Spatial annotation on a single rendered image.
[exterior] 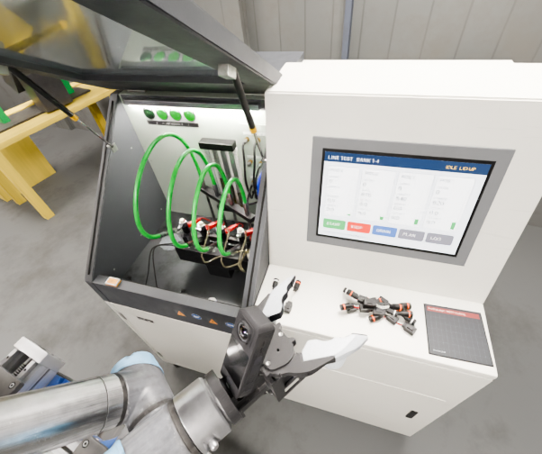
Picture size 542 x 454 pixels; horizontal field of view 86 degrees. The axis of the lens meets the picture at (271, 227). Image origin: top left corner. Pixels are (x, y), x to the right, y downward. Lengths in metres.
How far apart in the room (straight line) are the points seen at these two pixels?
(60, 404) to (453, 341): 0.92
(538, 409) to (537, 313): 0.60
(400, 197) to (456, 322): 0.42
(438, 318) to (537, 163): 0.48
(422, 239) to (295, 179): 0.41
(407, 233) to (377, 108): 0.37
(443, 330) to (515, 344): 1.34
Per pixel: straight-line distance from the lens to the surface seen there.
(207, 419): 0.41
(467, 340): 1.06
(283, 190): 0.91
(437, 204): 0.90
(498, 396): 2.18
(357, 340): 0.43
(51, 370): 1.25
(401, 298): 1.06
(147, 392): 0.55
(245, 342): 0.36
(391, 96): 0.80
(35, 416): 0.50
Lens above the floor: 1.86
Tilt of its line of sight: 46 degrees down
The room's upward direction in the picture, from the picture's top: 7 degrees counter-clockwise
